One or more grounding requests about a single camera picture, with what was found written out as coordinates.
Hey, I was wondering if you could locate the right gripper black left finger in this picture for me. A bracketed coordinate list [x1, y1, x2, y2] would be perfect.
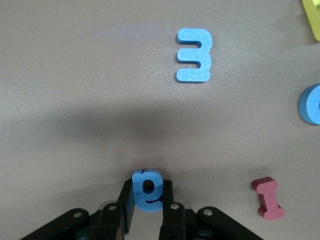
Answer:
[19, 178, 137, 240]

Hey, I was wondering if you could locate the brown table cover mat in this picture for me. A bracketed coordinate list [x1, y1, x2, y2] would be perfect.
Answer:
[0, 0, 320, 240]

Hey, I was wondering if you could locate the yellow foam letter K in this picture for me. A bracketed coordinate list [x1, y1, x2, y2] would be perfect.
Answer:
[301, 0, 320, 42]

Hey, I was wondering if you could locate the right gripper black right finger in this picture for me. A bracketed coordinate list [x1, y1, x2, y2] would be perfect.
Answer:
[159, 179, 263, 240]

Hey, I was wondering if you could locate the blue foam letter E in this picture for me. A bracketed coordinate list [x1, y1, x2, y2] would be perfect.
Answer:
[176, 27, 213, 83]

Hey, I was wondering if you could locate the red foam letter I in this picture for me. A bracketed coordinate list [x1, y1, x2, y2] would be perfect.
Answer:
[251, 176, 286, 221]

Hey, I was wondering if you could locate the blue foam letter G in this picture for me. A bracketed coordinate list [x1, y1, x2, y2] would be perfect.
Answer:
[298, 83, 320, 125]

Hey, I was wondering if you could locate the blue foam letter a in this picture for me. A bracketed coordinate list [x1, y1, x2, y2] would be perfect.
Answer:
[131, 169, 165, 213]

